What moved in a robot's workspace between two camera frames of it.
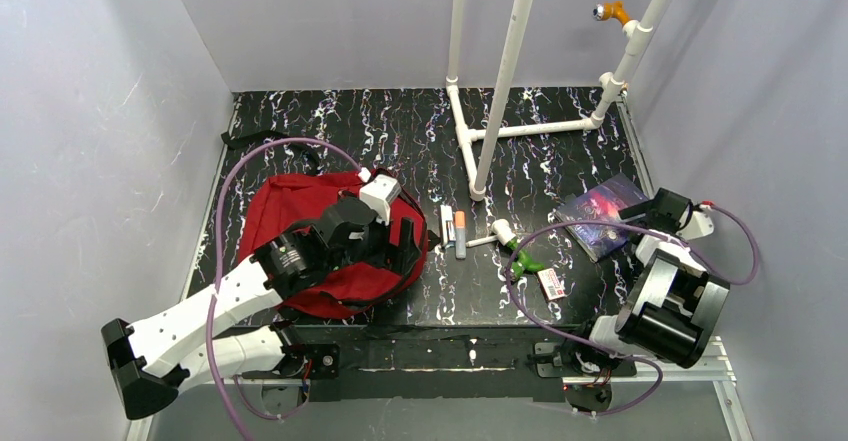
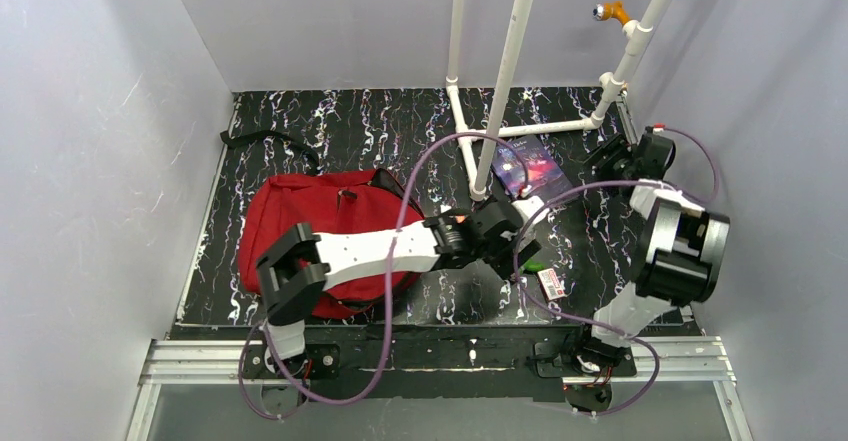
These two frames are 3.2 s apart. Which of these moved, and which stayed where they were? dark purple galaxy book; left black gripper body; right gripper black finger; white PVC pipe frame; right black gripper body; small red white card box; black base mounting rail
Moved: left black gripper body; dark purple galaxy book; right gripper black finger; right black gripper body
Stayed: black base mounting rail; white PVC pipe frame; small red white card box
